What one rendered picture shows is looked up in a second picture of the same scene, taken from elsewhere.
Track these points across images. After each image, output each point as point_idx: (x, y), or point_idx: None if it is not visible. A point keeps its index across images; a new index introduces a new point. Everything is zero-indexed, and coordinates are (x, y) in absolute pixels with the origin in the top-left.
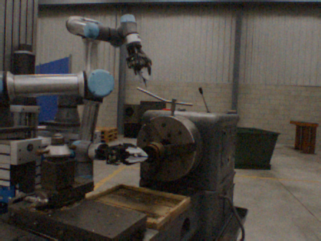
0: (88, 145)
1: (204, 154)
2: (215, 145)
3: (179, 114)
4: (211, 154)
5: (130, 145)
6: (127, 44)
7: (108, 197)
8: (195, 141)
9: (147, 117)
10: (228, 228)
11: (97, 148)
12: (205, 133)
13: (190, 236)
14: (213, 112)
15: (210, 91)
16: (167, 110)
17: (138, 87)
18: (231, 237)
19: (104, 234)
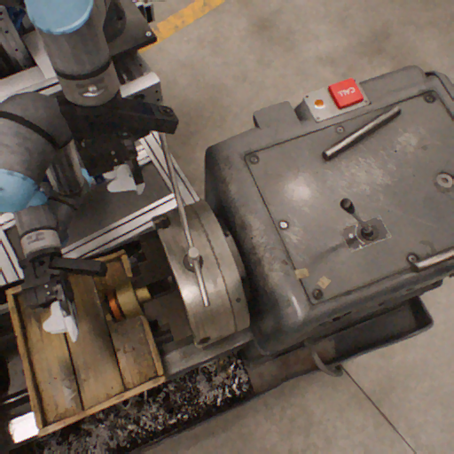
0: (21, 236)
1: (260, 322)
2: (275, 340)
3: (251, 230)
4: (266, 335)
5: (59, 302)
6: (57, 99)
7: (74, 286)
8: (207, 337)
9: (209, 163)
10: (345, 331)
11: (24, 261)
12: (264, 312)
13: (192, 368)
14: (325, 285)
15: None
16: (334, 100)
17: (161, 137)
18: (299, 374)
19: None
